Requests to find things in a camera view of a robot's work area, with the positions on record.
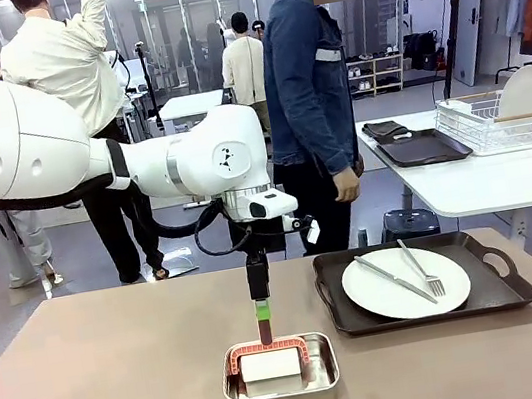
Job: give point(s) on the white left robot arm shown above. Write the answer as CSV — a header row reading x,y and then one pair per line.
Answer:
x,y
34,145

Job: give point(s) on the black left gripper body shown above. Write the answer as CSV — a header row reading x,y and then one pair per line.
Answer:
x,y
261,234

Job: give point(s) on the white table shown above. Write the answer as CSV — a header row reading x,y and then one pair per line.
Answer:
x,y
495,178

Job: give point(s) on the dark folded cloth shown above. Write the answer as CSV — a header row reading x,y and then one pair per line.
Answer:
x,y
384,129

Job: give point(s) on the grey hanging shirt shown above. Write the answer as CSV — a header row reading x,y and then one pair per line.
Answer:
x,y
514,8

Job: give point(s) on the silver table knife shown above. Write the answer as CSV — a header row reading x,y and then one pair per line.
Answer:
x,y
395,280

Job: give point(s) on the silver fork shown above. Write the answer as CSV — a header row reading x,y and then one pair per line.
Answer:
x,y
421,271

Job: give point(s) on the black bag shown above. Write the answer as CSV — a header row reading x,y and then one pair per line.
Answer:
x,y
422,50

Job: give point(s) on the person in beige sweater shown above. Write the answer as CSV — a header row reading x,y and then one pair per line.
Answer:
x,y
246,71

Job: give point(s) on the person's right hand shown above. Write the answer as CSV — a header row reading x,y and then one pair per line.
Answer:
x,y
347,186

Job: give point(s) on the person's right denim forearm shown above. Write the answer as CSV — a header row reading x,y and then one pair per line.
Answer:
x,y
339,137

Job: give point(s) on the white standing desk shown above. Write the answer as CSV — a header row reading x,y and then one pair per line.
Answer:
x,y
190,104

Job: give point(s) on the person in denim jacket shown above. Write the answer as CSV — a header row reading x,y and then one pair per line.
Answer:
x,y
297,78

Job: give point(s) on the man in cream jacket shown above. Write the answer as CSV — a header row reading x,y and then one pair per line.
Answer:
x,y
61,55

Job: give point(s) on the dark plastic stool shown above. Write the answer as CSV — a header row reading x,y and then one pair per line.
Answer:
x,y
409,225

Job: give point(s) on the black tripod stand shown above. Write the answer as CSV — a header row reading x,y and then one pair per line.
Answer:
x,y
454,28

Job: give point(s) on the white door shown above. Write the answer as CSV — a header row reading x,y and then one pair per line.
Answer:
x,y
476,24

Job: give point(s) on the wooden shoe rack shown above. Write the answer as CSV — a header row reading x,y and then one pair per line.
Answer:
x,y
375,76

